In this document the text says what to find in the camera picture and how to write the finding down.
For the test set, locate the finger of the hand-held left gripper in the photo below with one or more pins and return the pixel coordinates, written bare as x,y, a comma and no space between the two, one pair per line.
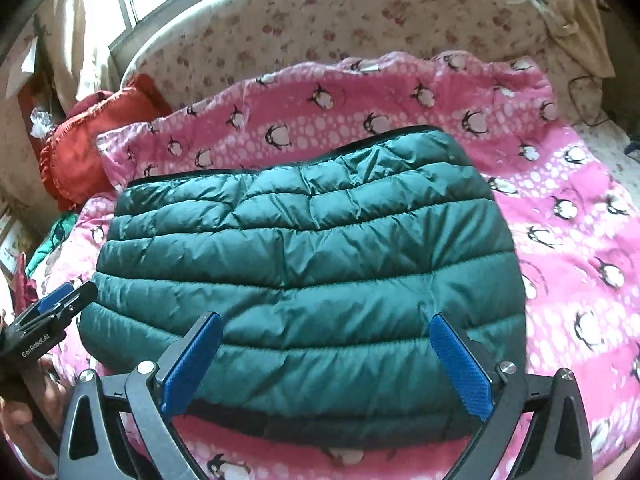
52,300
77,300

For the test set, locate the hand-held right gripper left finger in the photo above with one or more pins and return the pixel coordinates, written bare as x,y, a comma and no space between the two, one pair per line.
192,360

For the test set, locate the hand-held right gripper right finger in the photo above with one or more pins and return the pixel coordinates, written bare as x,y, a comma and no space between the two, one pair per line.
462,365

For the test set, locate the green quilted puffer jacket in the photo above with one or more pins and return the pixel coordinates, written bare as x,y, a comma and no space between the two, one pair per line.
310,270

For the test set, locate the person's left hand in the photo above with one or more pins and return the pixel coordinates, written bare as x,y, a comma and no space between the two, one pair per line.
20,425

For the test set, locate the dark red cloth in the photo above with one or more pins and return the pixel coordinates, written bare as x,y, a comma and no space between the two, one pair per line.
25,285

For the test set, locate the green cloth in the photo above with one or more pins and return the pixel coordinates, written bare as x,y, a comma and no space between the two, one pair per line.
52,242

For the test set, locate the red ruffled pillow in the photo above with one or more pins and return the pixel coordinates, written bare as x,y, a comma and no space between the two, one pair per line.
75,150

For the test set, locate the pink penguin print blanket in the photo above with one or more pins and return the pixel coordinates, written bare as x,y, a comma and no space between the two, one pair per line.
560,240

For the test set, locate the clear plastic wrap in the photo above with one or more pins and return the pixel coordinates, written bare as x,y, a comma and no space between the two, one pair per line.
42,120

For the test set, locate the cream curtain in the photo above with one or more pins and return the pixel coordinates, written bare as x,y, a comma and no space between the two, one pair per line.
75,35

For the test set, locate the floral cream bed sheet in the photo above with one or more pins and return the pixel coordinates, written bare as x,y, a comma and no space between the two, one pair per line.
310,20

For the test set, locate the beige crumpled cloth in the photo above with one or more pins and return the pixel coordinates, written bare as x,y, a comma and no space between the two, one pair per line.
565,15

